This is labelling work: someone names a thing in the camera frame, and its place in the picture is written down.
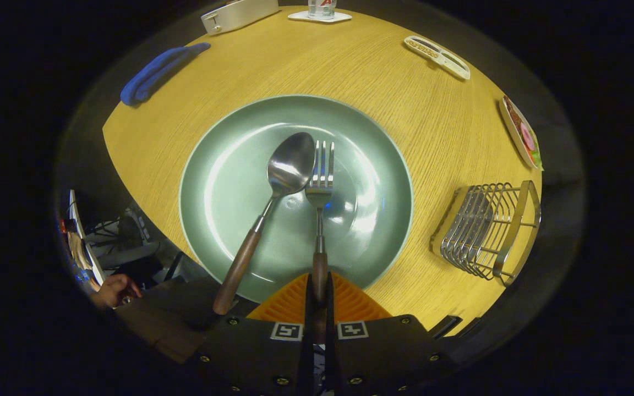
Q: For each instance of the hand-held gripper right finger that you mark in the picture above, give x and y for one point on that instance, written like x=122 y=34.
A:
x=332 y=357

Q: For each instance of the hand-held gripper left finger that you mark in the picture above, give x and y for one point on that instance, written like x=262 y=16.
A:
x=306 y=357

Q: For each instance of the person's brown trousers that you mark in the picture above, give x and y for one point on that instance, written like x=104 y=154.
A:
x=168 y=319

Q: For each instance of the pale green plate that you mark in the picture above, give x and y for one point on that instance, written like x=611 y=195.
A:
x=229 y=181

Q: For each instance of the white side desk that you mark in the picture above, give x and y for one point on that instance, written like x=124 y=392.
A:
x=88 y=247

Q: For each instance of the white plate with food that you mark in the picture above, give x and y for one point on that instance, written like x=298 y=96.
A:
x=523 y=135

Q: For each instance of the white divided snack tray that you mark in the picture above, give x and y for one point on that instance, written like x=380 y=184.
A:
x=438 y=56

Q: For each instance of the blue folded cloth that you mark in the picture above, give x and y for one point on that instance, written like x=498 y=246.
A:
x=154 y=74

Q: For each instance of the white coaster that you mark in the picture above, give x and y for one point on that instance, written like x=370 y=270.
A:
x=300 y=16

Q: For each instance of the small white drink bottle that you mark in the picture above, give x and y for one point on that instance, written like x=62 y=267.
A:
x=321 y=8

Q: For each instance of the white toaster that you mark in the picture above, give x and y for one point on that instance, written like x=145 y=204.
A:
x=240 y=14

